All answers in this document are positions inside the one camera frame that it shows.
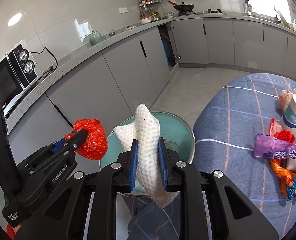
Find leaning wooden board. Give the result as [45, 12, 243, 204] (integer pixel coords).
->
[278, 10, 292, 28]

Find kitchen faucet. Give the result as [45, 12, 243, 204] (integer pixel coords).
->
[273, 4, 282, 24]

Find white paper towel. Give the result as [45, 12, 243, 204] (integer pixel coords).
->
[113, 103, 179, 208]

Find person's left forearm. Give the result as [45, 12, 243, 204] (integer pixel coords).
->
[7, 224, 20, 235]

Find black and white microwave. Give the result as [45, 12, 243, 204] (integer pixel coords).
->
[0, 44, 43, 120]

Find gas stove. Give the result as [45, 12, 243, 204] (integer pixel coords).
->
[173, 9, 227, 15]

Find orange snack wrapper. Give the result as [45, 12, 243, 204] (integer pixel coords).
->
[270, 159, 296, 200]

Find clear plastic bag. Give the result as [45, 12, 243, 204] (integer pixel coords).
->
[278, 84, 296, 110]

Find green teapot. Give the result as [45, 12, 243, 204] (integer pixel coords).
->
[89, 30, 103, 46]

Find grey kitchen cabinets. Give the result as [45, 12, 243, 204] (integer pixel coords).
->
[3, 17, 296, 140]

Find blue gas cylinder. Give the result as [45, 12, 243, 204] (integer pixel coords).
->
[161, 41, 171, 68]

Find teal round bin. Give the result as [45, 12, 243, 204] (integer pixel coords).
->
[99, 111, 196, 197]

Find metal utensil holder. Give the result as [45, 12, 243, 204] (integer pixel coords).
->
[243, 0, 253, 17]

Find black power cable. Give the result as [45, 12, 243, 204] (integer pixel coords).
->
[31, 47, 58, 79]

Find purple snack wrapper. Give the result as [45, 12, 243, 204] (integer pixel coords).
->
[253, 134, 296, 161]

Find blue checked tablecloth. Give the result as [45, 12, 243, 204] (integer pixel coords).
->
[127, 72, 296, 240]

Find red plastic bag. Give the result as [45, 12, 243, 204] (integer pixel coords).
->
[65, 118, 108, 161]

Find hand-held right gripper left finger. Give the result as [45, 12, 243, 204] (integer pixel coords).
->
[14, 139, 139, 240]

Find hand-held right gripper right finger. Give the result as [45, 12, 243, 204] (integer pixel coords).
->
[158, 137, 280, 240]

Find metal spice rack with bottles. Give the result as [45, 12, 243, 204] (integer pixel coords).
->
[138, 0, 163, 22]

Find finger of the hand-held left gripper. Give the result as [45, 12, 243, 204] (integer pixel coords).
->
[55, 129, 88, 157]
[50, 130, 76, 153]

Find black wok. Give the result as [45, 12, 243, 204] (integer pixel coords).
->
[168, 1, 196, 12]

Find red translucent plastic wrapper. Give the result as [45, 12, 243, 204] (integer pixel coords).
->
[269, 118, 296, 144]

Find white and blue paper cup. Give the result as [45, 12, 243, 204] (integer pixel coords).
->
[278, 93, 296, 133]

